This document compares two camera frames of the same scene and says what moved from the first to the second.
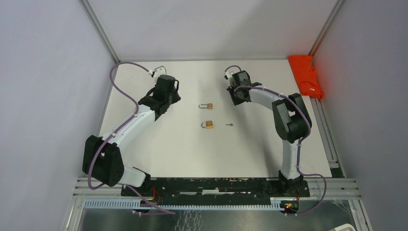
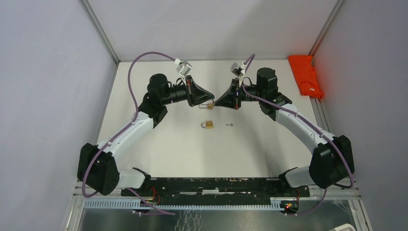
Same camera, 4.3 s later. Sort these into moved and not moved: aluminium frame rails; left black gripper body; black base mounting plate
Moved: left black gripper body
Not moved: black base mounting plate; aluminium frame rails
